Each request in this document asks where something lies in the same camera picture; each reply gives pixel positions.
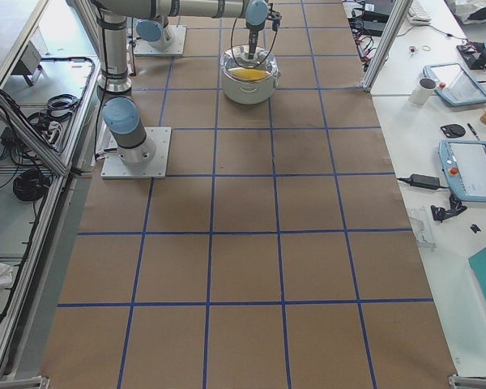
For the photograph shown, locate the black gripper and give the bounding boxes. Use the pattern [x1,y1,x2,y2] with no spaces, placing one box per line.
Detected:
[245,2,282,58]

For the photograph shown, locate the glass pot lid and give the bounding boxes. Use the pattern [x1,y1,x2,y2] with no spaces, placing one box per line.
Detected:
[220,45,279,81]

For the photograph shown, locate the yellow corn cob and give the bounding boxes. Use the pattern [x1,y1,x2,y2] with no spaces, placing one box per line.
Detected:
[229,67,270,82]

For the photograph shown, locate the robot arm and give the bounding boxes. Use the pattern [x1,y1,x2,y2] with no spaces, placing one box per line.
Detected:
[135,19,173,51]
[67,1,282,103]

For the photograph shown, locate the pale green electric pot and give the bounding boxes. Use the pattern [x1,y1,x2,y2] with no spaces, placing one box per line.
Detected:
[221,70,281,105]

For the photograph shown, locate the white mug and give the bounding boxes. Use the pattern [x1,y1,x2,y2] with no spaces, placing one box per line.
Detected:
[408,77,437,106]

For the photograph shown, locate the far teach pendant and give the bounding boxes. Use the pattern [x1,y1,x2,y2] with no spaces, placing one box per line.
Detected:
[423,62,486,107]

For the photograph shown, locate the teach pendant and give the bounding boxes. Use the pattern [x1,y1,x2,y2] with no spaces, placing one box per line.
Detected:
[438,139,486,203]
[423,62,486,107]

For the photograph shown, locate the black round disc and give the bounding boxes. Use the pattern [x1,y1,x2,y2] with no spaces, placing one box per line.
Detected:
[440,123,466,139]

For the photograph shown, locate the brown paper table mat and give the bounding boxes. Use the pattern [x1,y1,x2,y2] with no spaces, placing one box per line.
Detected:
[41,1,454,388]

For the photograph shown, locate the grey metal box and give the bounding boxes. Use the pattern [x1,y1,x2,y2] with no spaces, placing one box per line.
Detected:
[11,41,42,87]

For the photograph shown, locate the black power brick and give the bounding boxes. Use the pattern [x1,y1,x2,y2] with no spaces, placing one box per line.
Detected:
[397,173,448,190]

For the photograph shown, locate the black pen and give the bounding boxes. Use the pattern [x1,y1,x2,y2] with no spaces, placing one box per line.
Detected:
[467,123,480,141]

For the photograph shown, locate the black clamp part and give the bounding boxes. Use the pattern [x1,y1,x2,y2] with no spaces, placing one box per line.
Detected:
[430,194,467,222]

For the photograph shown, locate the near teach pendant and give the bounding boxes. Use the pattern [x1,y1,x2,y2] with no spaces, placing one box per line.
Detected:
[438,139,486,203]

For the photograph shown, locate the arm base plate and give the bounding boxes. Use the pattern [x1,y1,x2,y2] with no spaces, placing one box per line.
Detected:
[134,20,187,57]
[100,126,172,179]

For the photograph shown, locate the aluminium frame post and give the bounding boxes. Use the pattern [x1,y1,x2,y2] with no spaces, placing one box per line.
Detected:
[361,0,411,92]

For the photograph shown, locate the clear plastic bracket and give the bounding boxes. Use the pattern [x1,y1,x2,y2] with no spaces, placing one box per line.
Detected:
[407,207,437,250]

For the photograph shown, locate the coiled black cable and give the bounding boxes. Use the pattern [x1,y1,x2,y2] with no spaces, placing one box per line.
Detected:
[11,168,52,203]

